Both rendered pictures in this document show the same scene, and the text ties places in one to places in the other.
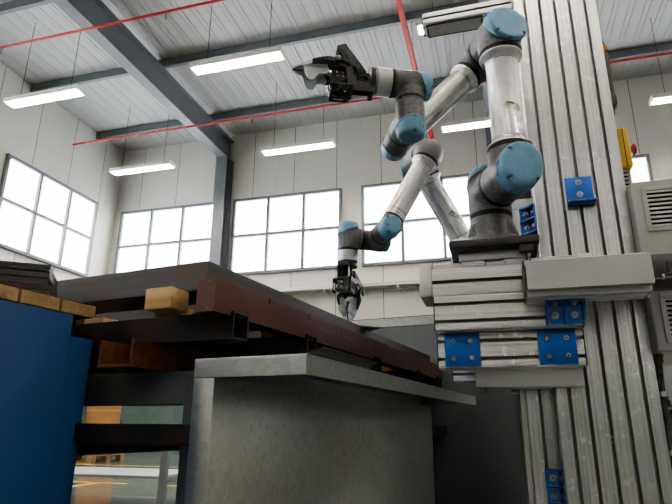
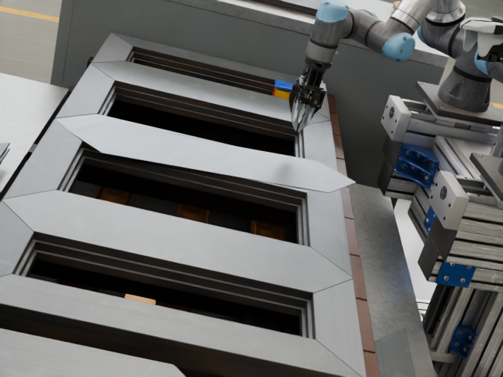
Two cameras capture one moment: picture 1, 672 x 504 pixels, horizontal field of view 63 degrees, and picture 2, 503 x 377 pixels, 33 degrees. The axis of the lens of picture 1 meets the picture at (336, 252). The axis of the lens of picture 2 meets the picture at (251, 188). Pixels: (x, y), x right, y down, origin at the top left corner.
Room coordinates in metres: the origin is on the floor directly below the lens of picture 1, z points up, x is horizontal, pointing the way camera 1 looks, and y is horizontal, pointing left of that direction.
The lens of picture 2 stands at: (0.07, 1.07, 1.76)
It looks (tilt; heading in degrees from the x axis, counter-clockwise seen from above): 26 degrees down; 331
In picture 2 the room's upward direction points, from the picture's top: 15 degrees clockwise
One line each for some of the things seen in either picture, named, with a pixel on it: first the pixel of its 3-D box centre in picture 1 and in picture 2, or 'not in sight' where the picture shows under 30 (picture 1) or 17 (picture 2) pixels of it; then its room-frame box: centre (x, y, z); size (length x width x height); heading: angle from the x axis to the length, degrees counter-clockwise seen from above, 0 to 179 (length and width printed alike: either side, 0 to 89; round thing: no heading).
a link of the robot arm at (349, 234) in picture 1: (348, 237); (330, 22); (1.89, -0.05, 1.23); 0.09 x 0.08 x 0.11; 107
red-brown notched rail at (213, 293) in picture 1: (370, 350); (340, 211); (1.68, -0.11, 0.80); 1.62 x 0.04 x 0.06; 156
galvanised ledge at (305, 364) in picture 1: (387, 390); (377, 304); (1.45, -0.13, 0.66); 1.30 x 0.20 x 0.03; 156
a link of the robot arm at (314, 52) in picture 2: (348, 258); (322, 51); (1.89, -0.04, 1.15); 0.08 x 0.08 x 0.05
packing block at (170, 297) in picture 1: (167, 300); not in sight; (0.99, 0.31, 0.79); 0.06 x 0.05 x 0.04; 66
